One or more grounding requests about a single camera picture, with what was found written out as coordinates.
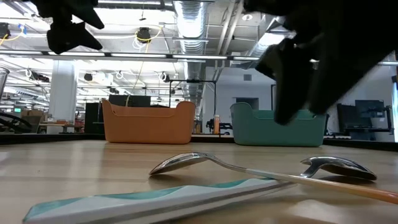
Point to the small orange device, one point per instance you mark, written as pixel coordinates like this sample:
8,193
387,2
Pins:
216,123

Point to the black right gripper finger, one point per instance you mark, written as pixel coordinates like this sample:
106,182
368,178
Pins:
342,81
292,87

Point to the orange plastic bin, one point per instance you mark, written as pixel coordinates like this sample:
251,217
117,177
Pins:
149,127

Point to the cardboard box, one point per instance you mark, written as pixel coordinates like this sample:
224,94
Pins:
31,116

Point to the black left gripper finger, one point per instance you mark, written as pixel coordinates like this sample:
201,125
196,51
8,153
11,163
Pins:
93,21
71,37

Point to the black background machine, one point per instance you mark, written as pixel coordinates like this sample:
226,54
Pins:
224,126

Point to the teal plastic bin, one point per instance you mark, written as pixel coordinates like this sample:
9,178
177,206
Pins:
255,133

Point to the black cabinet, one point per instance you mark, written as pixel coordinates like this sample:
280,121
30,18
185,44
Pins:
94,118

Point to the black aluminium table frame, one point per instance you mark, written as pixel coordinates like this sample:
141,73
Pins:
214,140

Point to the black round ceiling device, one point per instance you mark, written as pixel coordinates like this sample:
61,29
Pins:
143,34

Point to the silver ventilation duct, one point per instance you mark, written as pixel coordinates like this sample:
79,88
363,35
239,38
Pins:
191,25

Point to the white column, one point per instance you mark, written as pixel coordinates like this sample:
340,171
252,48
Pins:
62,93

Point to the black monitors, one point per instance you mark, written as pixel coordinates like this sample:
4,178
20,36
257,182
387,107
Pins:
136,100

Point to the long ceiling light bar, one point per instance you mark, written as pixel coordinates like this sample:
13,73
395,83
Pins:
140,56

